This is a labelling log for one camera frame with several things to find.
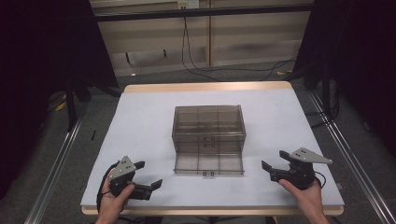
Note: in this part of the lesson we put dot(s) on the black curtain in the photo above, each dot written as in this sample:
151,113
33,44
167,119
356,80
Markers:
358,56
40,62

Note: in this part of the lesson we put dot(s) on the small black floor item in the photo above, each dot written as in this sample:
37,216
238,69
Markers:
93,135

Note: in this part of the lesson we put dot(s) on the white table mat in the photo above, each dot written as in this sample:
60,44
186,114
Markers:
146,130

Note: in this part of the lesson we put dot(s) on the clear grey drawer cabinet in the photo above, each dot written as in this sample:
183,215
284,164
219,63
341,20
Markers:
208,127

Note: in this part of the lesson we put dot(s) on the black metal stand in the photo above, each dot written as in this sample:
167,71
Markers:
71,105

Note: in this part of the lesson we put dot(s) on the metal floor rail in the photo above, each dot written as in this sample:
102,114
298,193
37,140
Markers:
348,155
54,174

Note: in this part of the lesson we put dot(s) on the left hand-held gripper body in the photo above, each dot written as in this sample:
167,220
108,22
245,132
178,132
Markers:
122,169

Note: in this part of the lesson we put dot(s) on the black horizontal bar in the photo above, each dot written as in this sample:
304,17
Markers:
202,13

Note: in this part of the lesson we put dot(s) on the person's right hand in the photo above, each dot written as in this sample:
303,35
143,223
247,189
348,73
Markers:
309,199

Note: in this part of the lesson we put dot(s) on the white wall socket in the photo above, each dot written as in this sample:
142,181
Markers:
188,3

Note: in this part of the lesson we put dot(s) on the person's left hand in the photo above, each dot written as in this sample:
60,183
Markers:
109,207

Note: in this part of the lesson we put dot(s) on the yellow floor tape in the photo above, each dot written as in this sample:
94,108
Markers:
60,106

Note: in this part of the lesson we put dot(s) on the wooden table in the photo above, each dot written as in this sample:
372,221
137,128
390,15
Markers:
205,86

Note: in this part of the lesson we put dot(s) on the clear grey drawer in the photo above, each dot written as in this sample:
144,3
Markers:
208,163

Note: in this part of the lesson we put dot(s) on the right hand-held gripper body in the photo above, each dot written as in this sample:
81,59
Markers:
300,174

